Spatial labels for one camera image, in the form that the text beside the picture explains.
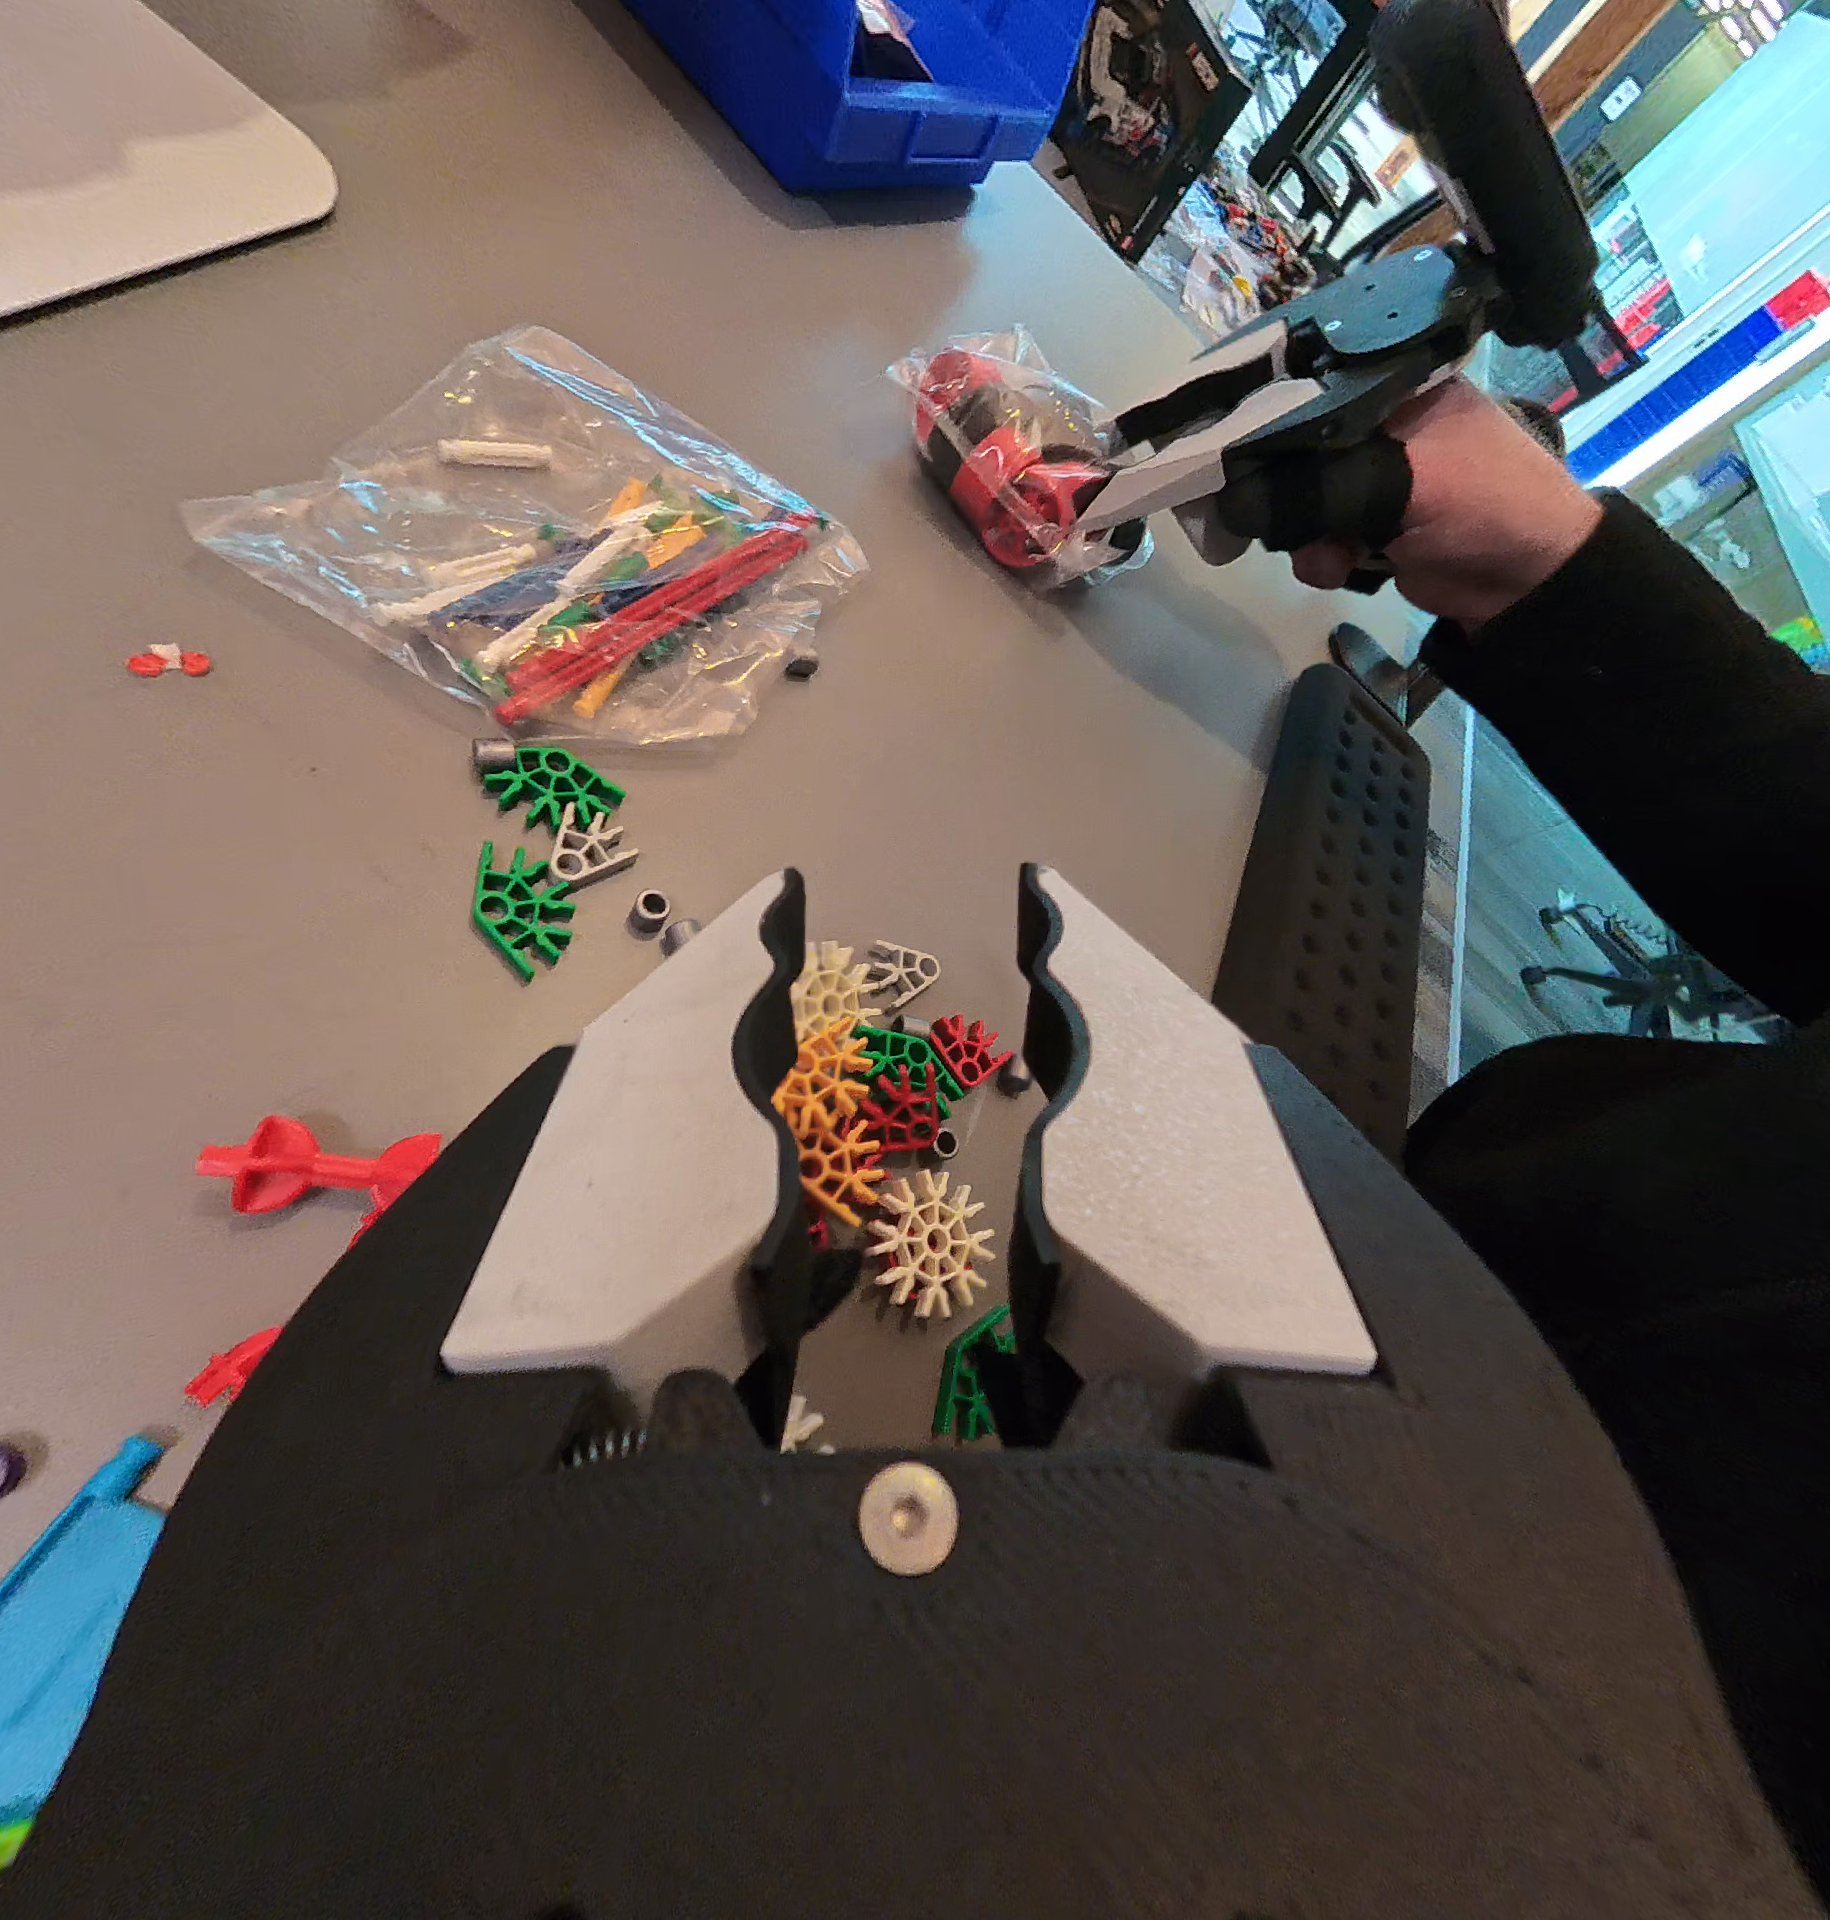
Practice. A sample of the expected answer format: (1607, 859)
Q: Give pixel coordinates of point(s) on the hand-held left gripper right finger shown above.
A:
(1202, 1202)

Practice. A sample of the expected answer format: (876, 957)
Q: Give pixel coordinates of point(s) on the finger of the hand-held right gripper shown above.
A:
(1260, 380)
(1169, 479)

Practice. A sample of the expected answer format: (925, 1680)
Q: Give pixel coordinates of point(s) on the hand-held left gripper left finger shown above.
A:
(614, 1202)

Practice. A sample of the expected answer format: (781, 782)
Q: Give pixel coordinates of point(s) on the clear bag of red wheels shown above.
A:
(1007, 450)

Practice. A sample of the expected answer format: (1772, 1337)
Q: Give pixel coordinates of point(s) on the clear bag of colourful rods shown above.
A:
(553, 555)

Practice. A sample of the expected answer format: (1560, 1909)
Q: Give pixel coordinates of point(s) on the white stand with wooden board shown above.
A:
(106, 149)

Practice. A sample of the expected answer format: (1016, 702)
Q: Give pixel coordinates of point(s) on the person's right forearm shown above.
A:
(1681, 747)

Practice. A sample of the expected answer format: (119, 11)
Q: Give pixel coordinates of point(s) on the person's right hand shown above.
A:
(1497, 511)

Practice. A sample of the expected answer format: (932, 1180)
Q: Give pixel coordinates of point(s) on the scattered loose plastic connectors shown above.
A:
(928, 1244)

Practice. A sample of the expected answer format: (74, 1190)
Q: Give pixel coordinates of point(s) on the black toy box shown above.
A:
(1139, 105)

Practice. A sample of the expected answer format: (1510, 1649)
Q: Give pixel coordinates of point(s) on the black perforated mat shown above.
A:
(1326, 898)

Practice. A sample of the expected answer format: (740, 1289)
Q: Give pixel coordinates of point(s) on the red bow-tie connector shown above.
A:
(286, 1164)
(235, 1365)

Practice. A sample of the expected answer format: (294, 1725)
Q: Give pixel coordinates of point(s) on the blue plastic bin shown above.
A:
(857, 91)

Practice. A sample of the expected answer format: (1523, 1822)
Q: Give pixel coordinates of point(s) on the black office chair base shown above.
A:
(1649, 976)

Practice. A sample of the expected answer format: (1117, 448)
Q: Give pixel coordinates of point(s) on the person's black clothing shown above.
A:
(1681, 1424)

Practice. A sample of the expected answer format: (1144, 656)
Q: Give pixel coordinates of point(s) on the small red white piece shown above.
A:
(164, 664)

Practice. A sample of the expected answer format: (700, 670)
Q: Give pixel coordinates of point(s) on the cyan flat toy piece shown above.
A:
(43, 1639)

